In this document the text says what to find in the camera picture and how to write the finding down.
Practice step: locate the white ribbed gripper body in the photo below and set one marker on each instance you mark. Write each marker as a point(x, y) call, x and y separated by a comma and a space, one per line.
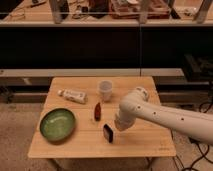
point(122, 123)

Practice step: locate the black eraser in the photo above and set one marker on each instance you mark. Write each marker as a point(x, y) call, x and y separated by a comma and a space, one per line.
point(108, 133)

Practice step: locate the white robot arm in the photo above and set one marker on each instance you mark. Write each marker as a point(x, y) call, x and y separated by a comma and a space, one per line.
point(196, 125)

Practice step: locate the small dark red bottle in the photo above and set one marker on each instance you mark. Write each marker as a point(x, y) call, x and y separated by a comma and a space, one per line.
point(97, 112)

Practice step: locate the clear plastic cup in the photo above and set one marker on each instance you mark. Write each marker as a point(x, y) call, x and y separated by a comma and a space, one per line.
point(105, 90)

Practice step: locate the wooden slatted table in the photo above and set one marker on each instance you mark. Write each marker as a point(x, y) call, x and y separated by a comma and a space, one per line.
point(144, 139)

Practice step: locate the white lying tube bottle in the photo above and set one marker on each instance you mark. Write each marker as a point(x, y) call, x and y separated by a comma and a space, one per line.
point(74, 96)

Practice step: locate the green ceramic bowl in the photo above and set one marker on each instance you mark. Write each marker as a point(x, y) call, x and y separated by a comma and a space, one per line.
point(57, 124)

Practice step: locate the red tray on shelf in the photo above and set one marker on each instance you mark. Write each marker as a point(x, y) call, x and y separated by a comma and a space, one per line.
point(131, 9)

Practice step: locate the long wooden shelf bench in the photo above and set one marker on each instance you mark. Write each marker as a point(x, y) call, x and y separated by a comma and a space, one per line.
point(41, 42)

